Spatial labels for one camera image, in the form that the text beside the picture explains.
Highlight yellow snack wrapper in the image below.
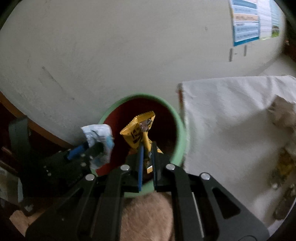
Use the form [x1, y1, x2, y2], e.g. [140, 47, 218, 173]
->
[120, 111, 156, 174]

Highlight white blue snack wrapper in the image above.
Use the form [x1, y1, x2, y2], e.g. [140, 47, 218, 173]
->
[81, 124, 114, 170]

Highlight green red trash bin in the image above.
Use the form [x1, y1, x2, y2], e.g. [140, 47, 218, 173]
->
[95, 94, 186, 198]

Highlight white table cloth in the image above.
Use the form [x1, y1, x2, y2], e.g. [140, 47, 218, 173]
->
[179, 75, 295, 234]

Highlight yellow brown snack wrappers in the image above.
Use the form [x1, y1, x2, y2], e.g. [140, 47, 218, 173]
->
[270, 148, 295, 220]

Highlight beige crumpled paper wrapper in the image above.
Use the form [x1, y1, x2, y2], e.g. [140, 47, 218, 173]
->
[267, 95, 295, 132]

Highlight blue pinyin wall poster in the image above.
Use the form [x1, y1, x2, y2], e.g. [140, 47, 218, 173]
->
[229, 0, 260, 47]

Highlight white chart wall poster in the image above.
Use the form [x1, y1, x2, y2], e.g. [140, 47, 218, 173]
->
[257, 0, 272, 40]

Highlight green bordered wall poster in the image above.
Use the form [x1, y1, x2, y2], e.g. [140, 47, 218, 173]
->
[269, 0, 280, 38]

